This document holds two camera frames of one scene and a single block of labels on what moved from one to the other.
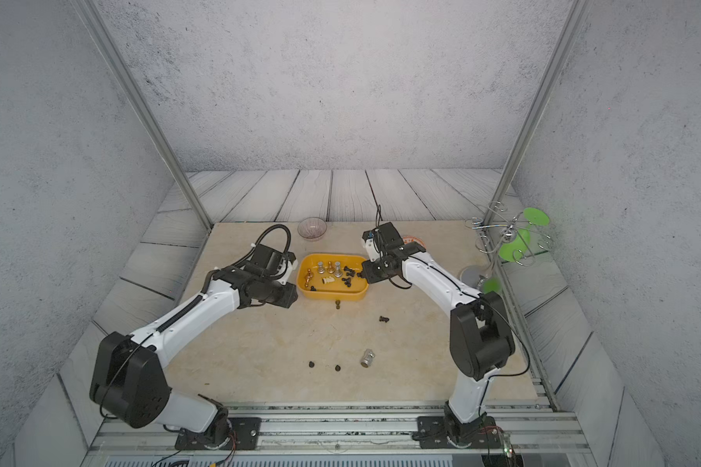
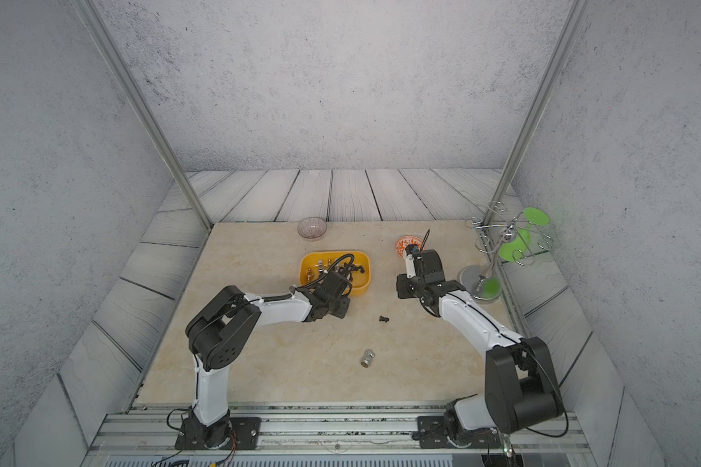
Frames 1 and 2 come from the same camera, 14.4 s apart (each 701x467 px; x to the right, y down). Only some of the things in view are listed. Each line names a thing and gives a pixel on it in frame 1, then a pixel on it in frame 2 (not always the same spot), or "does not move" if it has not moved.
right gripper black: [367, 266] to [402, 281]
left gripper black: [290, 297] to [346, 303]
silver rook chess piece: [367, 358] does not move
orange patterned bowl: [412, 238] does not move
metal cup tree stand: [508, 237] does not move
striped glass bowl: [312, 228] does not move
